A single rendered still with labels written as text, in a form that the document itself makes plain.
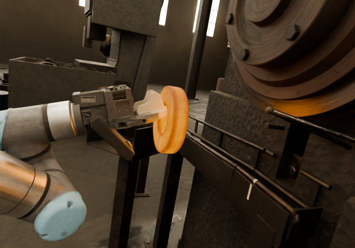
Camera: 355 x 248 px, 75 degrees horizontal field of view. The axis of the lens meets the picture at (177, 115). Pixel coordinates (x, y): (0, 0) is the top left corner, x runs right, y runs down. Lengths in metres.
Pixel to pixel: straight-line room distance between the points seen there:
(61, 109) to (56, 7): 10.13
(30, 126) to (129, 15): 2.66
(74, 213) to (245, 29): 0.49
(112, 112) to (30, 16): 10.24
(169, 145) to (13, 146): 0.29
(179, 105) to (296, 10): 0.26
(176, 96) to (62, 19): 10.09
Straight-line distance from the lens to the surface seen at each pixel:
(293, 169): 0.66
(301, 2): 0.47
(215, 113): 0.95
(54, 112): 0.48
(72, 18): 10.49
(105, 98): 0.47
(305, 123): 0.46
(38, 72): 2.78
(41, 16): 10.60
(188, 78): 7.43
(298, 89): 0.50
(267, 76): 0.53
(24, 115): 0.50
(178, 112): 0.47
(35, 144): 0.51
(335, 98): 0.47
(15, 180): 0.39
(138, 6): 3.11
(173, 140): 0.48
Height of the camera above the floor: 0.95
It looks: 12 degrees down
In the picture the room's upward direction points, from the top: 10 degrees clockwise
